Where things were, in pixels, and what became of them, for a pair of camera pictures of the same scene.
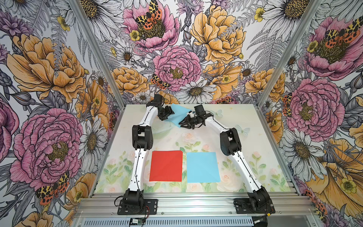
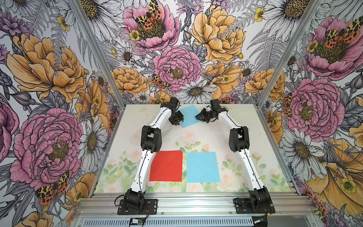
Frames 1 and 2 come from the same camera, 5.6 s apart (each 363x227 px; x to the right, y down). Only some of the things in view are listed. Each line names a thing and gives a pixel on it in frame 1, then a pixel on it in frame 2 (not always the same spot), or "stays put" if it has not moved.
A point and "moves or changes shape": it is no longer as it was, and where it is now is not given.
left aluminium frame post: [84, 20] stays put
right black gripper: [187, 122] -> [202, 115]
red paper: [166, 166] stays put
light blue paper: [180, 112] moves or changes shape
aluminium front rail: [288, 205] stays put
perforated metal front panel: [171, 222] stays put
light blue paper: [202, 167] stays put
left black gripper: [169, 111] -> [180, 118]
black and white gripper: [157, 101] -> [174, 101]
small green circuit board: [137, 221] stays put
